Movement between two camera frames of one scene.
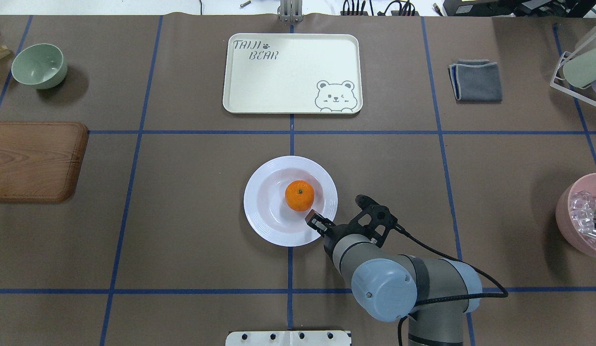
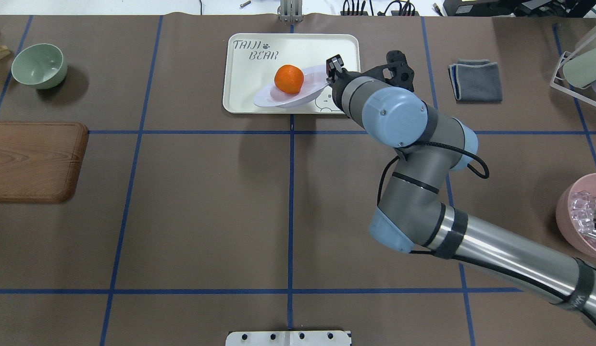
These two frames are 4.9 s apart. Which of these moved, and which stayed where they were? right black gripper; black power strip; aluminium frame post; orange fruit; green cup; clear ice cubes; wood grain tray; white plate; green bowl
Moved: white plate; right black gripper; orange fruit
Stayed: clear ice cubes; wood grain tray; green bowl; aluminium frame post; green cup; black power strip
